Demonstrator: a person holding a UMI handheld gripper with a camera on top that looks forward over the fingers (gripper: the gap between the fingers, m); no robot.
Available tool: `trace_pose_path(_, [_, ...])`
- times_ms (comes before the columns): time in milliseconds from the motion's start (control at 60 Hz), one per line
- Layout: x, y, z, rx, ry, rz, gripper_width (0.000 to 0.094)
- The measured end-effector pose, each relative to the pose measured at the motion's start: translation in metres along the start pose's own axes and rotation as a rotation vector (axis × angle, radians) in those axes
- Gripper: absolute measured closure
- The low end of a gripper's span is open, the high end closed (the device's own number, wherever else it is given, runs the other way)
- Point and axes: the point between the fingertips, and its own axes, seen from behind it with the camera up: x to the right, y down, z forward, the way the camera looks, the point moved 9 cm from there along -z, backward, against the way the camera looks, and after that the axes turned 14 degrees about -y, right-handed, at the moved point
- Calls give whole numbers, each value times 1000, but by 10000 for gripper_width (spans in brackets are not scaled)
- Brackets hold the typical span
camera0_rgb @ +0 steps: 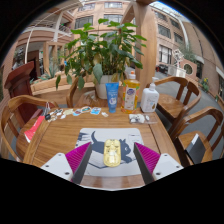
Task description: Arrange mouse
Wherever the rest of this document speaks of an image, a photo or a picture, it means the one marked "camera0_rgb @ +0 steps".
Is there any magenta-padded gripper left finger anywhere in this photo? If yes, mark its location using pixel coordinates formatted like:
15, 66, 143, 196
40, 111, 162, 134
40, 142, 93, 185

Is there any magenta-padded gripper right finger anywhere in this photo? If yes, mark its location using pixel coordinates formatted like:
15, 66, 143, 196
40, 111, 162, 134
133, 142, 184, 186

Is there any yellow computer mouse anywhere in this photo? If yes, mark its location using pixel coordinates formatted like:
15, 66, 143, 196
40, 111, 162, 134
102, 138, 122, 168

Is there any flat black notebook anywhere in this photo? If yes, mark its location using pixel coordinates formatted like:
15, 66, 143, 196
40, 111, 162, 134
184, 133, 207, 164

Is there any red paper shopping bag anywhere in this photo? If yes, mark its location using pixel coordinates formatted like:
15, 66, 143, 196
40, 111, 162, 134
23, 102, 51, 144

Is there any clear plastic packet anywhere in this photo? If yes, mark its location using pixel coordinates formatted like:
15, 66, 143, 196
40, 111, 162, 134
128, 113, 158, 125

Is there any blue printed sticker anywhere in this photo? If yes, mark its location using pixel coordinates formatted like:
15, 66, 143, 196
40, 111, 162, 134
90, 106, 102, 116

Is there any white pump bottle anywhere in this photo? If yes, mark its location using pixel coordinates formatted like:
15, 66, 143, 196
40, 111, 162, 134
139, 76, 160, 114

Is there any yellow dish soap bottle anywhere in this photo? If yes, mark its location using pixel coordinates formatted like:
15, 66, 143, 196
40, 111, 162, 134
120, 70, 141, 114

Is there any long wooden planter box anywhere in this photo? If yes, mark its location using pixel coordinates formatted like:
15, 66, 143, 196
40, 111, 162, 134
29, 71, 96, 106

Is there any blue squeeze tube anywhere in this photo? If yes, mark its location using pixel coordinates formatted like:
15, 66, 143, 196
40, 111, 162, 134
105, 81, 120, 114

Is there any dark red wooden lectern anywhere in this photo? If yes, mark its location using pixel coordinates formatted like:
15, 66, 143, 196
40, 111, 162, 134
3, 60, 43, 124

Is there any dark parked car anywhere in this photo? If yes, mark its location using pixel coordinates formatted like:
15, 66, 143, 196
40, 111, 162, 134
155, 63, 169, 74

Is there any green plant in white pot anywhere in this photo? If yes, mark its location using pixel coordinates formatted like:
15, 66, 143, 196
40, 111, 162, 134
55, 18, 148, 100

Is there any white sculpture on pedestal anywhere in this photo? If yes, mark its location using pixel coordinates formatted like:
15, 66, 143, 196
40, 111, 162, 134
167, 49, 188, 79

